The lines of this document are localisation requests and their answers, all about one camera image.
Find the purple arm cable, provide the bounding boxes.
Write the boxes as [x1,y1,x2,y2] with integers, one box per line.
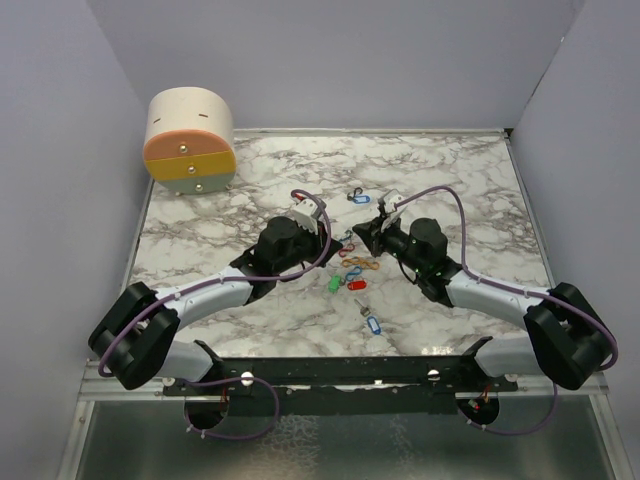
[97,188,332,441]
[397,185,619,436]

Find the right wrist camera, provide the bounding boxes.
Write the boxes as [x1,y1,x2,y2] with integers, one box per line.
[378,189,404,232]

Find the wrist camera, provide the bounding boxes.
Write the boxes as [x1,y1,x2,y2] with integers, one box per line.
[378,189,404,232]
[291,198,321,235]

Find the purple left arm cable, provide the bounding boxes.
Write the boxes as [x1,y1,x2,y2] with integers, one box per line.
[97,188,332,441]

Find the blue S-shaped carabiner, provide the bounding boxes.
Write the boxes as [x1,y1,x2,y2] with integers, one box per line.
[345,266,362,282]

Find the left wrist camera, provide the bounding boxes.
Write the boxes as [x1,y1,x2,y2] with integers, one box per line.
[291,198,321,235]

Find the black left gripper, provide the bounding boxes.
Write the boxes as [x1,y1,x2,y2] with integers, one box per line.
[274,218,342,275]

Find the orange s-shaped carabiner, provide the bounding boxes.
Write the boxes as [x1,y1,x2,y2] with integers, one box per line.
[359,259,380,270]
[341,256,364,267]

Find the round three-drawer storage box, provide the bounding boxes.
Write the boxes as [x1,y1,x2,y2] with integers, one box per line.
[143,87,237,195]

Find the green key tag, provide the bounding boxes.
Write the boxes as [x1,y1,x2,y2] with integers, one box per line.
[328,275,342,293]

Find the black S-shaped carabiner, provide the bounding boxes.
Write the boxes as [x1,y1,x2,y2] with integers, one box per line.
[347,187,363,200]

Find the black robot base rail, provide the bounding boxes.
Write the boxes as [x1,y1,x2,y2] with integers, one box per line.
[163,355,517,417]

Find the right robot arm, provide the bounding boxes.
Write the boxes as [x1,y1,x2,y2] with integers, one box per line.
[353,217,613,391]

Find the aluminium frame rail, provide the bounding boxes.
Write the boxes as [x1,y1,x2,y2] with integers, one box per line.
[79,358,609,401]

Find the red key tag with key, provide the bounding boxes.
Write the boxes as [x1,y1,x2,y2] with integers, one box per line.
[347,280,367,291]

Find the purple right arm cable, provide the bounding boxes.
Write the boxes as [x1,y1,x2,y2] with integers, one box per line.
[397,185,619,436]

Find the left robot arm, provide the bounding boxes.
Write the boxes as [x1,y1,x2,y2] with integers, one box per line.
[88,216,343,395]

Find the blue window tag with key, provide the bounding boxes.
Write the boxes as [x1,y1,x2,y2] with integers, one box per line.
[354,299,382,335]

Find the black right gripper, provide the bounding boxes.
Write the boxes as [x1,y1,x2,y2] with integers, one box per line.
[355,213,426,275]

